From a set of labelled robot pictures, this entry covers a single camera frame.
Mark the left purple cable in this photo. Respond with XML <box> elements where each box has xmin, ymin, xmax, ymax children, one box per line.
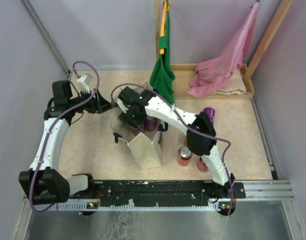
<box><xmin>28</xmin><ymin>60</ymin><xmax>101</xmax><ymax>221</ymax></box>

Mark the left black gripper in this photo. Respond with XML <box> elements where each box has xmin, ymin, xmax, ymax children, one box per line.
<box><xmin>68</xmin><ymin>87</ymin><xmax>114</xmax><ymax>114</ymax></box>

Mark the purple soda can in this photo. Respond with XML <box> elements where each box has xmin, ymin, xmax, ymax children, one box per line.
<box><xmin>144</xmin><ymin>116</ymin><xmax>157</xmax><ymax>132</ymax></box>
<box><xmin>203</xmin><ymin>107</ymin><xmax>216</xmax><ymax>125</ymax></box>
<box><xmin>132</xmin><ymin>124</ymin><xmax>145</xmax><ymax>136</ymax></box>

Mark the red soda can lower left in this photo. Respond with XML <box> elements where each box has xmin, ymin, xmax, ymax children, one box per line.
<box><xmin>177</xmin><ymin>146</ymin><xmax>193</xmax><ymax>167</ymax></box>

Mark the purple cable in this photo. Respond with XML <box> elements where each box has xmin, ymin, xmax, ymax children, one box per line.
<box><xmin>110</xmin><ymin>83</ymin><xmax>237</xmax><ymax>217</ymax></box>
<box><xmin>28</xmin><ymin>60</ymin><xmax>101</xmax><ymax>221</ymax></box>

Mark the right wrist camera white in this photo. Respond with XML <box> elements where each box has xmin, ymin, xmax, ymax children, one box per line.
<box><xmin>116</xmin><ymin>98</ymin><xmax>129</xmax><ymax>113</ymax></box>

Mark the green hanging shirt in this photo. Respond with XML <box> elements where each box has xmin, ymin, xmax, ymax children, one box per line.
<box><xmin>150</xmin><ymin>1</ymin><xmax>175</xmax><ymax>105</ymax></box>

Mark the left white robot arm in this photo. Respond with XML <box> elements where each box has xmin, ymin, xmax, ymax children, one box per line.
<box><xmin>18</xmin><ymin>80</ymin><xmax>112</xmax><ymax>206</ymax></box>

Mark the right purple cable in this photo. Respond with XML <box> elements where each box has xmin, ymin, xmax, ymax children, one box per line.
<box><xmin>110</xmin><ymin>83</ymin><xmax>237</xmax><ymax>217</ymax></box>

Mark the pink hanging cloth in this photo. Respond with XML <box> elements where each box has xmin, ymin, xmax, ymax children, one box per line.
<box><xmin>186</xmin><ymin>1</ymin><xmax>259</xmax><ymax>97</ymax></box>

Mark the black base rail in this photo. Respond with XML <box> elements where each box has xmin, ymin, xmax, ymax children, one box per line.
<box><xmin>67</xmin><ymin>178</ymin><xmax>246</xmax><ymax>213</ymax></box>

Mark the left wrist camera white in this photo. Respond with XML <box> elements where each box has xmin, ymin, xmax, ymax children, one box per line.
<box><xmin>76</xmin><ymin>73</ymin><xmax>92</xmax><ymax>94</ymax></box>

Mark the cream canvas tote bag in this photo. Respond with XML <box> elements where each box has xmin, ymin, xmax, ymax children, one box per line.
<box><xmin>108</xmin><ymin>79</ymin><xmax>170</xmax><ymax>171</ymax></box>

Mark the wooden tray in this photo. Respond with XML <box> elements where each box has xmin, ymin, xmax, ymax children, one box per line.
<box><xmin>171</xmin><ymin>63</ymin><xmax>255</xmax><ymax>100</ymax></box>

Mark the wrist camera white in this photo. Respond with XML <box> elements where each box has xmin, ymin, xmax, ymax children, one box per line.
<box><xmin>116</xmin><ymin>98</ymin><xmax>129</xmax><ymax>113</ymax></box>
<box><xmin>76</xmin><ymin>73</ymin><xmax>92</xmax><ymax>94</ymax></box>

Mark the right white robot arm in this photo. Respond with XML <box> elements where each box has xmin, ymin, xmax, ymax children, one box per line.
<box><xmin>111</xmin><ymin>83</ymin><xmax>234</xmax><ymax>198</ymax></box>

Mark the beige folded cloth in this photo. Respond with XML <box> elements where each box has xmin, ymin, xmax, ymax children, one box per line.
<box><xmin>216</xmin><ymin>69</ymin><xmax>247</xmax><ymax>95</ymax></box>

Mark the red soda can lower right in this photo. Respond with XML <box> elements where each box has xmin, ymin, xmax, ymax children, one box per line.
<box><xmin>197</xmin><ymin>157</ymin><xmax>208</xmax><ymax>173</ymax></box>

